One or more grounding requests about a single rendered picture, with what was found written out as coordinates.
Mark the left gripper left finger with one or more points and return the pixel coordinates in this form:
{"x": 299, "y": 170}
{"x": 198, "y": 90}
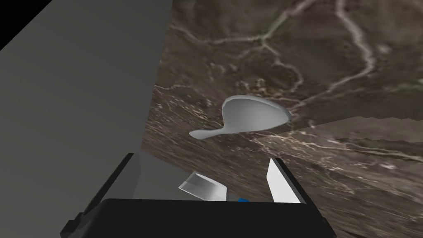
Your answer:
{"x": 120, "y": 181}

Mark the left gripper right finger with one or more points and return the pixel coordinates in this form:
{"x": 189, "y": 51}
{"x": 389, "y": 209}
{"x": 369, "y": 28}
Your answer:
{"x": 281, "y": 186}

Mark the silver metal object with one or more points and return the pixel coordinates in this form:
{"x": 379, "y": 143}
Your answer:
{"x": 206, "y": 187}

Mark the grey spoon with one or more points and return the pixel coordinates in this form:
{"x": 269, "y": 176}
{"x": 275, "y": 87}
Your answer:
{"x": 251, "y": 114}

